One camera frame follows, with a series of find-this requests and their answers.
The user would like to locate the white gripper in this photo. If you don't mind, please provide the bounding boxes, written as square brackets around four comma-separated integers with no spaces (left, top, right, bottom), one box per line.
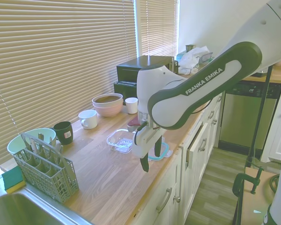
[132,126,165,173]

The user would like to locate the clear lid with blue rim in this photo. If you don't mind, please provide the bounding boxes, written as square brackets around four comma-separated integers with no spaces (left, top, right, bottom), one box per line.
[148,140,173,162]

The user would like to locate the clear glass food container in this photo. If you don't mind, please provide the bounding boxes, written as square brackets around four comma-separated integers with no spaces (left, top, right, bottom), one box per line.
[106,128,135,154]

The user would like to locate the white base cabinets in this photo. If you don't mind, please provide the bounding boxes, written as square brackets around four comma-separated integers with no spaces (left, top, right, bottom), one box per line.
[133,90,225,225]

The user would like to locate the white ceramic mug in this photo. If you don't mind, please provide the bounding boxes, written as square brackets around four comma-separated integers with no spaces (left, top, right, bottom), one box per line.
[78,109,98,130]
[125,97,139,115]

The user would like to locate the pink ceramic bowl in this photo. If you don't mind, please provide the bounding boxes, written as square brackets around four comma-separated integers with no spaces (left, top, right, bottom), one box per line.
[92,93,124,109]

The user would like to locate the black toaster oven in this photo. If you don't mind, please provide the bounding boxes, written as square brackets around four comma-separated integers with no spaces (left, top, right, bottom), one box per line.
[113,55,175,100]

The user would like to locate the dark green clamp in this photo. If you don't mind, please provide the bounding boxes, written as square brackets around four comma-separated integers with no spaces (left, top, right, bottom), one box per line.
[232,165,264,197]

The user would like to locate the dark green mug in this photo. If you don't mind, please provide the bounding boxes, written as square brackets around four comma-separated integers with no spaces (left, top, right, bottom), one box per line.
[52,121,74,145]

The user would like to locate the stainless steel dishwasher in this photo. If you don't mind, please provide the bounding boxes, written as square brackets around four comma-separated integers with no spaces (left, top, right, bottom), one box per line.
[219,81,281,150]

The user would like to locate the grey plastic cutlery basket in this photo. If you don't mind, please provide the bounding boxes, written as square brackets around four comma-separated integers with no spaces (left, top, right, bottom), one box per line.
[13,132,80,203]

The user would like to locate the white plastic bag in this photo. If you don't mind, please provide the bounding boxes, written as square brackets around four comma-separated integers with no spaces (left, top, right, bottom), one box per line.
[179,46,210,75]

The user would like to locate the wooden mounting board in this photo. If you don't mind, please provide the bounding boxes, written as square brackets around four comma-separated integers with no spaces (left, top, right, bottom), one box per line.
[236,165,281,225]

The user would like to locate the white end cabinet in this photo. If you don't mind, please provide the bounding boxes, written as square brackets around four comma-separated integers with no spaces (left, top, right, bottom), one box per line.
[268,84,281,162]

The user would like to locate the stainless steel sink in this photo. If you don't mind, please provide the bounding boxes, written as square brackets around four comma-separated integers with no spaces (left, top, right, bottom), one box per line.
[0,186,94,225]

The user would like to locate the mint green bowl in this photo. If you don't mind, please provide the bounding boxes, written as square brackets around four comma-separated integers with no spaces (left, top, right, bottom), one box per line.
[7,128,57,162]

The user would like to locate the yellow and green sponge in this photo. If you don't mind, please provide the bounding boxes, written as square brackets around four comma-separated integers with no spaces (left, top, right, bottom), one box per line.
[1,165,27,195]

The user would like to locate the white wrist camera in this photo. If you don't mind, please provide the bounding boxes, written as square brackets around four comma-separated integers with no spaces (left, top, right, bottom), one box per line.
[127,118,141,133]

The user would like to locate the black camera stand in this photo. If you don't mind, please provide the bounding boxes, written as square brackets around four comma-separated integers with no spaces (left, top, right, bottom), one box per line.
[247,65,274,168]

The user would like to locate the green cable loop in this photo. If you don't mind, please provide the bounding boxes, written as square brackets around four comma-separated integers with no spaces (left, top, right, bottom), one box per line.
[269,174,279,195]

